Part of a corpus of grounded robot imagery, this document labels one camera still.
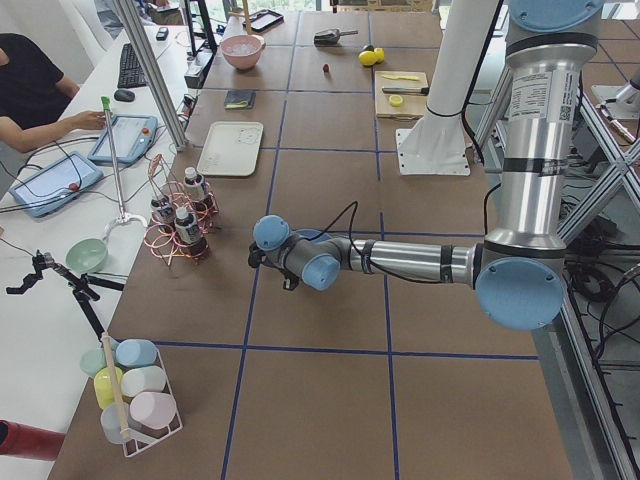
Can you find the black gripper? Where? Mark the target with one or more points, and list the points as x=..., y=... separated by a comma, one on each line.
x=255, y=256

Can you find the blue plastic plate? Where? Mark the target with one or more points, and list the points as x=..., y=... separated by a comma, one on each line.
x=314, y=235

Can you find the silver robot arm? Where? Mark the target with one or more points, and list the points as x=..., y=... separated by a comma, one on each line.
x=516, y=270

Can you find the dark tea bottle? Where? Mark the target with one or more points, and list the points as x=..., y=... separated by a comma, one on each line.
x=163, y=212
x=189, y=232
x=195, y=187

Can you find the cream bear serving tray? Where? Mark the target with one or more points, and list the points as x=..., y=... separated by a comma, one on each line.
x=231, y=149

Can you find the grey folded cloth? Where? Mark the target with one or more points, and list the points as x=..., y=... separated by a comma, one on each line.
x=239, y=99

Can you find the blue pastel cup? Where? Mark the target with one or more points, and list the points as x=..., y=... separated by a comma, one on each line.
x=135, y=353

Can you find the white pastel cup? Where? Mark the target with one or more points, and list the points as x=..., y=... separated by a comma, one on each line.
x=143, y=379

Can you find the blue teach pendant far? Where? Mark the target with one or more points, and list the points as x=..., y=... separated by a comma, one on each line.
x=133, y=135

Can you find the blue teach pendant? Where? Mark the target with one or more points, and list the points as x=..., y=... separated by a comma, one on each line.
x=133, y=135
x=52, y=187

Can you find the mint green bowl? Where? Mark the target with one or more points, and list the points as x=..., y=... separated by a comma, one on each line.
x=87, y=256

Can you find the pink pastel cup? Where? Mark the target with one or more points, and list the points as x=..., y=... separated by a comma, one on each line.
x=155, y=410

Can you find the lemon half slice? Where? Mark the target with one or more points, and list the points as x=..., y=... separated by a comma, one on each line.
x=395, y=100

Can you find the wooden cutting board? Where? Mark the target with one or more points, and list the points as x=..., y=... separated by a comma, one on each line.
x=414, y=107

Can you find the yellow pastel cup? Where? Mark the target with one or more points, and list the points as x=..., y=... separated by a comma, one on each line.
x=103, y=388

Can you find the pink bowl of ice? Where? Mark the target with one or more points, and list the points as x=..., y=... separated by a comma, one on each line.
x=243, y=51

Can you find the black computer mouse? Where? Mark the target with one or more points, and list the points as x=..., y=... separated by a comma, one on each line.
x=124, y=95

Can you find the large yellow lemon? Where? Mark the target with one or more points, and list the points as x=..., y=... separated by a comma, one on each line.
x=368, y=58

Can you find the blue teach pendant near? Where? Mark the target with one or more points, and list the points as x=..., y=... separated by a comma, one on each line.
x=52, y=187

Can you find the steel ice scoop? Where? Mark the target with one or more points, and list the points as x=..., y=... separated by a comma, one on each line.
x=331, y=37

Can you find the yellow plastic knife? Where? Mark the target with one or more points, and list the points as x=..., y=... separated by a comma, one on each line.
x=401, y=77

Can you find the black keyboard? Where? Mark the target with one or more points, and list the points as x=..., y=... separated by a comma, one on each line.
x=131, y=74

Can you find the small yellow lemon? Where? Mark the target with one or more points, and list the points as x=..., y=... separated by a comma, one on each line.
x=379, y=54

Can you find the seated person black shirt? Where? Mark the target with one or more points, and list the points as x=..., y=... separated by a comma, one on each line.
x=34, y=95

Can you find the red cylinder bottle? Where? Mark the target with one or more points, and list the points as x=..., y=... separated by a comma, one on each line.
x=29, y=442

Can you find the copper wire bottle rack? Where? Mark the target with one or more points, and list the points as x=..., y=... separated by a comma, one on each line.
x=168, y=247

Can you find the aluminium frame post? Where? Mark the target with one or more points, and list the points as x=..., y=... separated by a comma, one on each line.
x=142, y=46

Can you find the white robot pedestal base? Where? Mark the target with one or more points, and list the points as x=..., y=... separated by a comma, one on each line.
x=436, y=143

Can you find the steel knife handle tube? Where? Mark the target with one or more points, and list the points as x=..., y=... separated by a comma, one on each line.
x=421, y=91

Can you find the white wire cup rack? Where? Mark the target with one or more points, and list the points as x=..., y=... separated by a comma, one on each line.
x=117, y=424

